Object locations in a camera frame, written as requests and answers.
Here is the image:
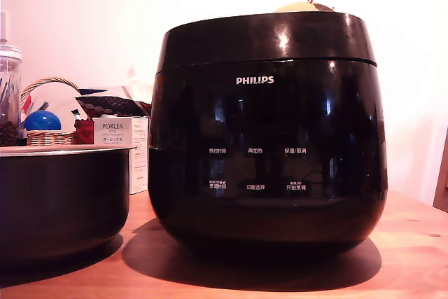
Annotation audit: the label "blue ball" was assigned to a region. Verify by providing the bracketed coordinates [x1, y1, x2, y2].
[23, 110, 62, 132]

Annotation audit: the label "dark coffee beans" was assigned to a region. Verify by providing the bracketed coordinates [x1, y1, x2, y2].
[0, 120, 28, 147]

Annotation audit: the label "tall clear glass jar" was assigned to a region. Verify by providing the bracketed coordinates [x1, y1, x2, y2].
[0, 11, 23, 128]

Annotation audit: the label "yellow rounded object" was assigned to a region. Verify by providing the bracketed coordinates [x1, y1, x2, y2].
[272, 0, 337, 14]

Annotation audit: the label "small red pouch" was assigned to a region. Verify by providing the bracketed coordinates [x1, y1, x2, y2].
[73, 118, 95, 145]

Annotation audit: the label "woven wicker basket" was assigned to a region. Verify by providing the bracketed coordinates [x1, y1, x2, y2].
[20, 76, 82, 146]

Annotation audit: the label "black rice cooker lid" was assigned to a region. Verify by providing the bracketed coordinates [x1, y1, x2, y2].
[155, 11, 378, 75]

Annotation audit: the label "dark dotted patterned cloth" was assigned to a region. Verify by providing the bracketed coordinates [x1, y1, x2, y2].
[76, 93, 153, 118]

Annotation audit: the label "black inner cooking pot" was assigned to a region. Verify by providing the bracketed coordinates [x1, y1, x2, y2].
[0, 144, 138, 269]

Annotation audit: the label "black Philips rice cooker body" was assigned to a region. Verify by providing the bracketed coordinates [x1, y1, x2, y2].
[147, 57, 389, 256]

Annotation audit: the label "white printed cloth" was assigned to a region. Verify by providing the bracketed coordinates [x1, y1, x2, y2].
[20, 83, 88, 132]

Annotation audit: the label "white Porlex box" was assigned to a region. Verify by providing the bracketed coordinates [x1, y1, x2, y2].
[92, 116, 151, 195]

